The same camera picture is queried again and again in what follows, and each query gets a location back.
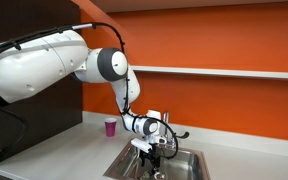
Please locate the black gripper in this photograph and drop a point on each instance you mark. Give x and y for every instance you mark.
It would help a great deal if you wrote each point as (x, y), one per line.
(150, 156)

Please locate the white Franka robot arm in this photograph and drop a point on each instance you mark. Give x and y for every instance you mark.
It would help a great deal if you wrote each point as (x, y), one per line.
(34, 66)

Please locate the round sink drain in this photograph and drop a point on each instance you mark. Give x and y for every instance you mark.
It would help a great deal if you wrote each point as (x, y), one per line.
(160, 176)

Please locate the stainless steel sink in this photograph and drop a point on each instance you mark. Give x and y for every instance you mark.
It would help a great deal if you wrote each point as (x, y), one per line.
(187, 166)

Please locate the chrome faucet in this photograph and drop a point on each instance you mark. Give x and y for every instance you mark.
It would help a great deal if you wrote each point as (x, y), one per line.
(170, 136)

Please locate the purple plastic cup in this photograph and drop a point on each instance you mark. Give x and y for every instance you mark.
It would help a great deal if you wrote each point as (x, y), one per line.
(110, 128)

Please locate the dark wood cabinet panel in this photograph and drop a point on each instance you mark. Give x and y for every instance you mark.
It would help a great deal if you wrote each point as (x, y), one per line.
(27, 13)

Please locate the thin white wall shelf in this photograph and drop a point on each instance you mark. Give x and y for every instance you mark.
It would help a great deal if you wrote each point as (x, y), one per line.
(217, 72)

